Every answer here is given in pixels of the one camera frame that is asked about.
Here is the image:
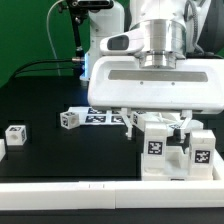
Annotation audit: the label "white fence piece left edge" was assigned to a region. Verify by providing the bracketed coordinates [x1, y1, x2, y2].
[0, 139, 6, 162]

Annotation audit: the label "white fence bar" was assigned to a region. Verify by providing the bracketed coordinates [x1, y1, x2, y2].
[0, 181, 224, 211]
[214, 153, 224, 181]

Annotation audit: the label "black cables at base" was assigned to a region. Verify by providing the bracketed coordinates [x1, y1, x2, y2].
[9, 56, 84, 80]

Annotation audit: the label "white cable behind robot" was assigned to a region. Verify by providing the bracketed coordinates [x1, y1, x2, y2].
[46, 0, 64, 77]

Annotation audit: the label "flat white tagged plate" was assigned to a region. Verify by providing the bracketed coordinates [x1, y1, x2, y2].
[68, 107, 124, 125]

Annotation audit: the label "white chair seat block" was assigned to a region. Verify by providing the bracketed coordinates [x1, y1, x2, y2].
[141, 144, 214, 183]

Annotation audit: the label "white right fence bar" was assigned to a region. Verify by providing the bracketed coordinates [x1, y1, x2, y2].
[214, 153, 224, 181]

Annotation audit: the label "small white cube block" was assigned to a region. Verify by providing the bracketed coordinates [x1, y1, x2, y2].
[5, 125, 27, 146]

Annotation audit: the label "white chair back frame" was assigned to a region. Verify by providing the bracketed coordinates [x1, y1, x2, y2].
[130, 111, 204, 137]

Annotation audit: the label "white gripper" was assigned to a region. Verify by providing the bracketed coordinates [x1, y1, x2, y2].
[88, 30, 224, 143]

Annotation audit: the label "white front fence bar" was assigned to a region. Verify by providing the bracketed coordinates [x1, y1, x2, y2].
[0, 181, 224, 211]

